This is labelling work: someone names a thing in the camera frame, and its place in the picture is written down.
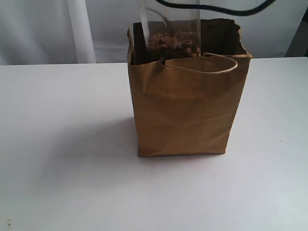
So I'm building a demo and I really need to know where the clear jar with gold lid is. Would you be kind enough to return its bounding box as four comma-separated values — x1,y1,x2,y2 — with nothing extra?
137,0,201,64

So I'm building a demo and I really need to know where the brown paper bag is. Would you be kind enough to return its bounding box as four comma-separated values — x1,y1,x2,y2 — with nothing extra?
127,18,252,157

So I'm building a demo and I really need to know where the white backdrop curtain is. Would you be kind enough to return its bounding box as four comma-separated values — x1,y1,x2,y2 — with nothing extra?
0,0,308,65

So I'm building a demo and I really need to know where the black cable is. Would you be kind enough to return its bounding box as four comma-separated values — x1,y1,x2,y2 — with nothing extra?
154,0,275,17

